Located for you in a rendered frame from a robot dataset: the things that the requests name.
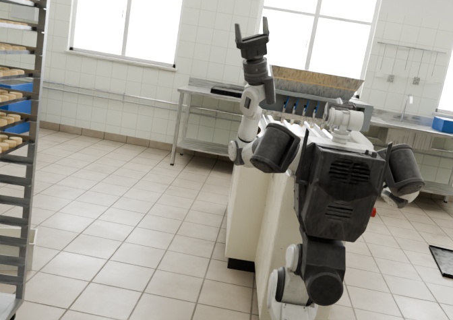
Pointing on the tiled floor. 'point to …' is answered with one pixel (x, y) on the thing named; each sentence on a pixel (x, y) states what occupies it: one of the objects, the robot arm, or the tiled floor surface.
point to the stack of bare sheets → (443, 260)
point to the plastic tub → (17, 247)
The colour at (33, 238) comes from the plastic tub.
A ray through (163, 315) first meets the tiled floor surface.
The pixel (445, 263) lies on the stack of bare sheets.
